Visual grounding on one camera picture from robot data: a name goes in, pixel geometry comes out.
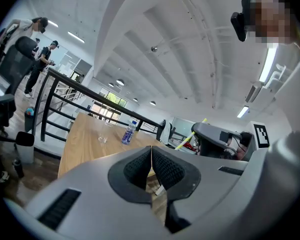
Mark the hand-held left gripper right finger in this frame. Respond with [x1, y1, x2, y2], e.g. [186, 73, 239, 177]
[152, 145, 256, 229]

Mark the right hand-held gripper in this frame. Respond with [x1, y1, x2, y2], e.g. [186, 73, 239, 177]
[191, 120, 275, 163]

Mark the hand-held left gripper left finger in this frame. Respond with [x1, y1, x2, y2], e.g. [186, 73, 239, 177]
[23, 145, 171, 240]

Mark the yellow and white straw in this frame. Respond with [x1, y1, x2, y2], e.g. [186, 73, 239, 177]
[174, 118, 208, 151]

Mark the clear drinking glass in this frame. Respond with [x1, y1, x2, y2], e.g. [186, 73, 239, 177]
[97, 122, 113, 144]

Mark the white jacket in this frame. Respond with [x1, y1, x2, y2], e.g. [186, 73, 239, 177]
[162, 120, 173, 145]

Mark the blue capped water bottle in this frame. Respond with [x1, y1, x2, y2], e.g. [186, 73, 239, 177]
[121, 120, 138, 145]

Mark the white waste bin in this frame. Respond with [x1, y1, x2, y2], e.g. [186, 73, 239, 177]
[16, 145, 35, 165]

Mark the black flask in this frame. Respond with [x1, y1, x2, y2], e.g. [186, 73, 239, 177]
[11, 158, 25, 179]

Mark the light wooden table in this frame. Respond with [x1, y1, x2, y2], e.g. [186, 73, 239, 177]
[32, 67, 166, 143]

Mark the person's head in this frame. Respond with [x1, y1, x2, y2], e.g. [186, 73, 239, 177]
[249, 0, 300, 46]

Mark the black mesh office chair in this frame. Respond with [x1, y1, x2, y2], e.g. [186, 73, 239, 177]
[0, 35, 39, 147]

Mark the black head camera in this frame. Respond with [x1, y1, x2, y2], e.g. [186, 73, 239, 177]
[230, 0, 252, 43]

